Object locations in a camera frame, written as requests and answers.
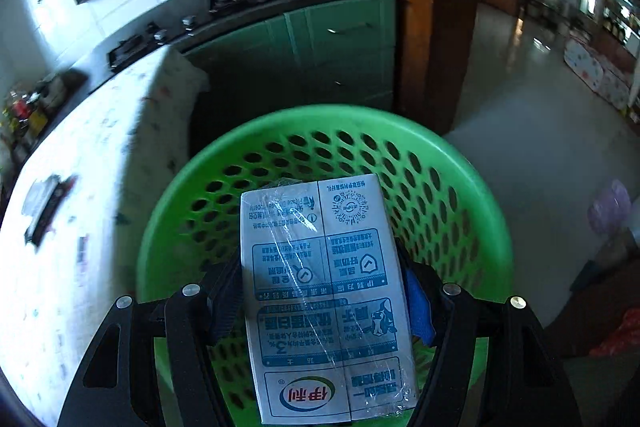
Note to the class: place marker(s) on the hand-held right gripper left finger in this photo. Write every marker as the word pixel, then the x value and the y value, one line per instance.
pixel 227 302

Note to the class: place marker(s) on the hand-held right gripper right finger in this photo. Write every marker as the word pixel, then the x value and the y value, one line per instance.
pixel 420 307

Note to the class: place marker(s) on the white blue milk carton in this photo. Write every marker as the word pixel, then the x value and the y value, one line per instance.
pixel 325 307

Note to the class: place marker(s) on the green plastic basket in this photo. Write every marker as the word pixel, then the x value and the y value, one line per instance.
pixel 310 127

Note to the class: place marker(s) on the red plastic bag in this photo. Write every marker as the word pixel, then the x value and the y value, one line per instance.
pixel 622 337

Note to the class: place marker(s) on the purple plastic bag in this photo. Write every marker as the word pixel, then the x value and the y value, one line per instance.
pixel 610 207

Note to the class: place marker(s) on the green kitchen cabinet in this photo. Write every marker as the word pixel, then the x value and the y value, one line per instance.
pixel 310 52

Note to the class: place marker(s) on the row of condiment bottles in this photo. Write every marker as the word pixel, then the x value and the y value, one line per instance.
pixel 30 112

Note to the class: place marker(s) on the black gas stove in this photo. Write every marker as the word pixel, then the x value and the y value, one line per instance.
pixel 200 19

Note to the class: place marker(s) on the floral printed mattress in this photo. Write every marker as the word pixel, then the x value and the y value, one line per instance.
pixel 595 69

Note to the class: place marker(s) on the wooden door frame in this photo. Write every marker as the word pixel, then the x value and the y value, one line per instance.
pixel 440 7

